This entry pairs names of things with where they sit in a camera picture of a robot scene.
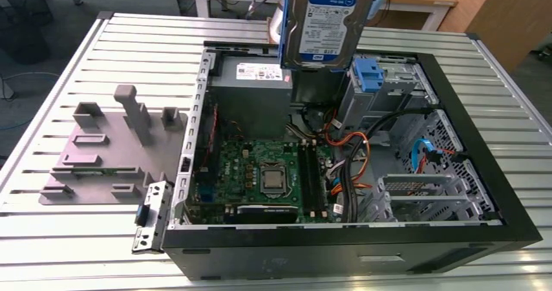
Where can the hard disk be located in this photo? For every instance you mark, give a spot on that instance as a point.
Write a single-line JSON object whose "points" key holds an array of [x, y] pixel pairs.
{"points": [[328, 29]]}

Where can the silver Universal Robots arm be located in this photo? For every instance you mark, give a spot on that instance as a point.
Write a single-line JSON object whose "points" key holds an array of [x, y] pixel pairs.
{"points": [[273, 29]]}

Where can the metal disk bay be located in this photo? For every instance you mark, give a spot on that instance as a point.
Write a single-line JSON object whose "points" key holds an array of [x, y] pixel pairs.
{"points": [[430, 200]]}

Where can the blue drive cage latch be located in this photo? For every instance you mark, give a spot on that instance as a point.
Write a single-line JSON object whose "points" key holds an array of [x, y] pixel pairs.
{"points": [[368, 77]]}

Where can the grey optical drive cage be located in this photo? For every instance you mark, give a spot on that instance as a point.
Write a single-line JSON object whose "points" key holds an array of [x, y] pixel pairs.
{"points": [[388, 103]]}

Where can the wooden cabinet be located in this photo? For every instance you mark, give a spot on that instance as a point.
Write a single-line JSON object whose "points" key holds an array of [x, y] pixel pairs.
{"points": [[508, 19]]}

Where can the grey power supply unit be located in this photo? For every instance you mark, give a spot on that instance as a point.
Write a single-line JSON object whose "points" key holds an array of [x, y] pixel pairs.
{"points": [[249, 106]]}

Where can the black RAM slot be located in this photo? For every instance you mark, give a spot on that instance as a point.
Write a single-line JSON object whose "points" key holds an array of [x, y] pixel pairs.
{"points": [[306, 178], [317, 178]]}

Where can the silver CPU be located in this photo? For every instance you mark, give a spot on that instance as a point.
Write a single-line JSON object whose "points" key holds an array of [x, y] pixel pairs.
{"points": [[272, 179]]}

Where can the green motherboard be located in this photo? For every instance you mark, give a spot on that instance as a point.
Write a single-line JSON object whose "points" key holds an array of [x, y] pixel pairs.
{"points": [[234, 174]]}

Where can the CPU socket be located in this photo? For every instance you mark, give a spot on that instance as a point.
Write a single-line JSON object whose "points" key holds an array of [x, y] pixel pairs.
{"points": [[272, 194]]}

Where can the black graphics card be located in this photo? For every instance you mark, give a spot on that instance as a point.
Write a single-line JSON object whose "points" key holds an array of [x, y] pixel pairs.
{"points": [[266, 211]]}

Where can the black office chair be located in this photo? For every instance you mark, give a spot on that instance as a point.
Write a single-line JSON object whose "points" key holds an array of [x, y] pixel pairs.
{"points": [[25, 29]]}

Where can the grey parts rack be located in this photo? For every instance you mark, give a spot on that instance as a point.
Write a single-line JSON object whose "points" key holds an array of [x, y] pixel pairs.
{"points": [[116, 161]]}

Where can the green RAM stick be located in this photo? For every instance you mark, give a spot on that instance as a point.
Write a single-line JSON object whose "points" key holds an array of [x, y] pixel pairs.
{"points": [[88, 172]]}

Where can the black open PC case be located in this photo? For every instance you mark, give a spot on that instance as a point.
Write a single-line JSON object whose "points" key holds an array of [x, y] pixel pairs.
{"points": [[301, 255]]}

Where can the metal expansion slot bracket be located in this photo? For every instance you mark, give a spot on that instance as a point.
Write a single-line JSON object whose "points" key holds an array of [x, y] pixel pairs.
{"points": [[152, 207]]}

